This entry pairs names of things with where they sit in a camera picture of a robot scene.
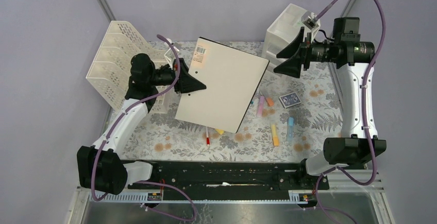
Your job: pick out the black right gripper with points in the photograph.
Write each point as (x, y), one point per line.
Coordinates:
(292, 66)

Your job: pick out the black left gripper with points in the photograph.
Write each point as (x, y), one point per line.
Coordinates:
(186, 83)

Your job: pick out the white plastic drawer organizer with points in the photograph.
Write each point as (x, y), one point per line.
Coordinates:
(283, 31)

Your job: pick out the white binder folder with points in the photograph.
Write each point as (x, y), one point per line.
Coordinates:
(231, 77)

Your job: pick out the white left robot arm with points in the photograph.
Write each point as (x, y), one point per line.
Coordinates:
(99, 165)

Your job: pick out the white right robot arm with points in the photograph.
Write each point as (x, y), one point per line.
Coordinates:
(359, 142)

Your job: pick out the blue playing card box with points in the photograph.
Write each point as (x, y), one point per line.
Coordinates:
(289, 100)

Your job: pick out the red marker pen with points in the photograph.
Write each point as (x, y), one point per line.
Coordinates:
(207, 136)

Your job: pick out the floral patterned table mat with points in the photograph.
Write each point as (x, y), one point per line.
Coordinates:
(163, 137)

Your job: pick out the blue highlighter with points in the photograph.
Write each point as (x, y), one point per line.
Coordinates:
(290, 130)

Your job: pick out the white perforated file rack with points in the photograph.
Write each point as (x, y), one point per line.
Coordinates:
(110, 68)

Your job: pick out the yellow orange highlighter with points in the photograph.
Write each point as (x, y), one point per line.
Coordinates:
(274, 134)

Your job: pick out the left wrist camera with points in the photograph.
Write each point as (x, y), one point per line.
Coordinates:
(170, 56)

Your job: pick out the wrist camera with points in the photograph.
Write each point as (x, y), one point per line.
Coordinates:
(170, 56)
(310, 20)

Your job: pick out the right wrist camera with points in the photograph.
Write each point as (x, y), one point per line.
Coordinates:
(310, 20)

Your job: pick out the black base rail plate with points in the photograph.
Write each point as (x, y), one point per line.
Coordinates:
(221, 181)

